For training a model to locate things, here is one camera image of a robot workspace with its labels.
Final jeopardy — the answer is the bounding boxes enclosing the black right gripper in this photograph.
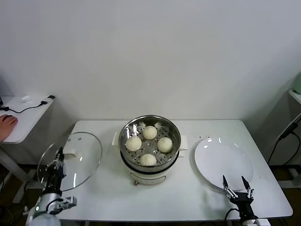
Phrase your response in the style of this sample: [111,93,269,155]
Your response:
[222,175,256,220]

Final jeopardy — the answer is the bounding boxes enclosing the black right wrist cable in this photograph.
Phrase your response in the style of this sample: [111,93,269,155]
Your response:
[225,208,241,222]

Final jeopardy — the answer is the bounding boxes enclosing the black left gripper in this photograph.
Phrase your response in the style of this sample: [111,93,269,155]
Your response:
[43,146,67,194]

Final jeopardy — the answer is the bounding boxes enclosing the stainless steel steamer basket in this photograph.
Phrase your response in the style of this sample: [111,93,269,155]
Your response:
[118,114,182,168]

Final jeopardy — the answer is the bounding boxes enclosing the white shelf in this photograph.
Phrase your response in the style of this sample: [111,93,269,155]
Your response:
[288,89,301,105]

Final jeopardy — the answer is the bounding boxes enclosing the black USB cable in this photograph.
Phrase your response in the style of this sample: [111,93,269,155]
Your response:
[0,100,47,114]

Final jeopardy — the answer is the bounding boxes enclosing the white side table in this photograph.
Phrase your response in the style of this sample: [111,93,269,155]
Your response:
[0,95,56,205]

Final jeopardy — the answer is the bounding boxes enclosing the person's bare hand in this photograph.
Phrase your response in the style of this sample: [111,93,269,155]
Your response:
[0,114,19,143]

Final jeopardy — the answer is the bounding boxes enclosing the black power cable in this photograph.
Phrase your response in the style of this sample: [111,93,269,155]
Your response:
[267,131,301,166]

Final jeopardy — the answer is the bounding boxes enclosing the white round plate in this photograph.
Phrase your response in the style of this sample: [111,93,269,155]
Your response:
[194,137,255,191]

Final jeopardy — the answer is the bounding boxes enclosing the white steamed baozi bun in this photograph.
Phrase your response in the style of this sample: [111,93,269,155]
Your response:
[157,137,174,153]
[126,137,143,152]
[140,153,158,167]
[142,125,158,140]

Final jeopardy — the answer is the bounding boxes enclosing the black power adapter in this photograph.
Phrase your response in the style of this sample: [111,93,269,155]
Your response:
[275,115,301,142]

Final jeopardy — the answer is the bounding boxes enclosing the glass pot lid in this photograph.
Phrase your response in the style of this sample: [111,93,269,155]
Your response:
[37,131,103,192]

